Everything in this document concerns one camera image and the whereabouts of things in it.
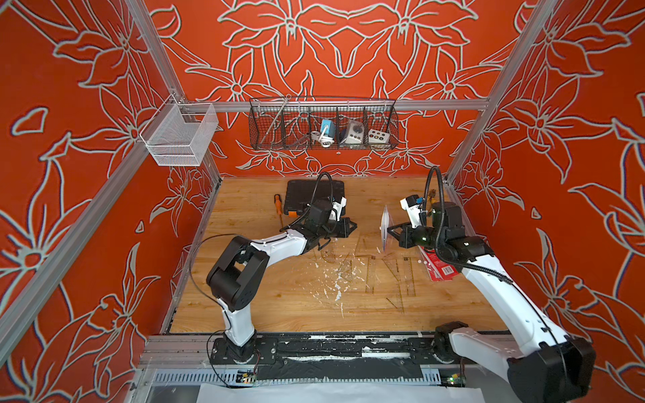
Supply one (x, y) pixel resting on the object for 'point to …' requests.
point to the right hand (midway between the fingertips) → (385, 228)
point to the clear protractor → (328, 255)
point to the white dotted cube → (377, 137)
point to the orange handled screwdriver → (279, 206)
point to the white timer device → (355, 133)
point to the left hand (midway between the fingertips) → (358, 224)
